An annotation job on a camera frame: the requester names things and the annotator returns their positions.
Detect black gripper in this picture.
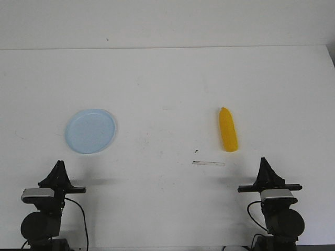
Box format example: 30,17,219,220
238,157,302,194
38,160,86,203

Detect light blue round plate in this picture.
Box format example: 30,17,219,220
64,109,116,154

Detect yellow corn cob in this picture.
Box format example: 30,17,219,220
219,107,239,152

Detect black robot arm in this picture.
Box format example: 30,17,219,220
238,157,305,250
20,160,88,250

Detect clear tape strip on table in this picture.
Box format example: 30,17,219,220
192,161,225,166

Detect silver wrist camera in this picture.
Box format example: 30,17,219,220
21,188,54,203
260,189,298,205

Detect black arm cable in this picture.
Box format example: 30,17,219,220
247,200,270,233
20,197,89,250

